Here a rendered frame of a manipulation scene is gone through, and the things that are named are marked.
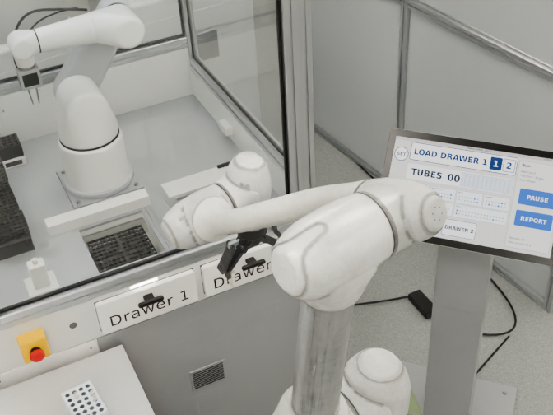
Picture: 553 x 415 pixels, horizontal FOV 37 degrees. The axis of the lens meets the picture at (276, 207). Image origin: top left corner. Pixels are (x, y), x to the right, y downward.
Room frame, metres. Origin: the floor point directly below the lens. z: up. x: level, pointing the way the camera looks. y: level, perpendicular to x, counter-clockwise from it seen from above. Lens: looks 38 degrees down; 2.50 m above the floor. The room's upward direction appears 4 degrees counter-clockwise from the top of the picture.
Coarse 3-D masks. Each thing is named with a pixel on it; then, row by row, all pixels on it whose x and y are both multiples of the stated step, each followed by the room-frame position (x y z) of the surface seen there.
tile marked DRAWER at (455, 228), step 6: (450, 222) 1.81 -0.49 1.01; (456, 222) 1.80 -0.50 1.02; (462, 222) 1.80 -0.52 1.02; (468, 222) 1.79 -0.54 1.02; (444, 228) 1.80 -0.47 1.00; (450, 228) 1.80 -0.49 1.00; (456, 228) 1.79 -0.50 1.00; (462, 228) 1.79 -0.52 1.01; (468, 228) 1.78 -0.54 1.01; (474, 228) 1.78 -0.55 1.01; (444, 234) 1.79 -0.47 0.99; (450, 234) 1.79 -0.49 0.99; (456, 234) 1.78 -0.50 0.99; (462, 234) 1.78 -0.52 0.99; (468, 234) 1.77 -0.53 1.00; (474, 234) 1.77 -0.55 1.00
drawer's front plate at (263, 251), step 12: (252, 252) 1.83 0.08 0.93; (264, 252) 1.85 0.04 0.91; (204, 264) 1.79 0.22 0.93; (216, 264) 1.79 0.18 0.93; (240, 264) 1.82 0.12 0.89; (264, 264) 1.85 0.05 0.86; (204, 276) 1.77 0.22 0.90; (216, 276) 1.79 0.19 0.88; (252, 276) 1.83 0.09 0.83; (204, 288) 1.78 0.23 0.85; (216, 288) 1.79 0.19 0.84; (228, 288) 1.80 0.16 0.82
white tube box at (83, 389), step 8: (88, 384) 1.49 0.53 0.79; (64, 392) 1.46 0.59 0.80; (72, 392) 1.47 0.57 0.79; (80, 392) 1.46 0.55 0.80; (88, 392) 1.46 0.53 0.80; (96, 392) 1.46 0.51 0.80; (64, 400) 1.43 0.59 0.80; (72, 400) 1.43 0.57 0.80; (80, 400) 1.44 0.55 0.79; (88, 400) 1.43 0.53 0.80; (72, 408) 1.41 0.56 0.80; (80, 408) 1.41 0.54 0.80; (88, 408) 1.40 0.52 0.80; (96, 408) 1.40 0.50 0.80; (104, 408) 1.40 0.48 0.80
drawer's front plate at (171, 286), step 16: (192, 272) 1.76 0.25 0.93; (144, 288) 1.71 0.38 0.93; (160, 288) 1.72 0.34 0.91; (176, 288) 1.74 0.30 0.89; (192, 288) 1.76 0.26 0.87; (96, 304) 1.66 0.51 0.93; (112, 304) 1.66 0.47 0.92; (128, 304) 1.68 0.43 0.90; (176, 304) 1.73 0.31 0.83; (128, 320) 1.68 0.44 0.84
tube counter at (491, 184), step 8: (448, 176) 1.89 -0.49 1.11; (456, 176) 1.89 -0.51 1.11; (464, 176) 1.88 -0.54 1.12; (472, 176) 1.87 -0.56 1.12; (480, 176) 1.87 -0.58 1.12; (488, 176) 1.86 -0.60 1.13; (448, 184) 1.88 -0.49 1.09; (456, 184) 1.87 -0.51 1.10; (464, 184) 1.87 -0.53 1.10; (472, 184) 1.86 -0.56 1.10; (480, 184) 1.85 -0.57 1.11; (488, 184) 1.85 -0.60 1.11; (496, 184) 1.84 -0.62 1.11; (504, 184) 1.84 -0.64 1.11; (512, 184) 1.83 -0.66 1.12; (496, 192) 1.83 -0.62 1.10; (504, 192) 1.82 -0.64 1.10; (512, 192) 1.82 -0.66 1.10
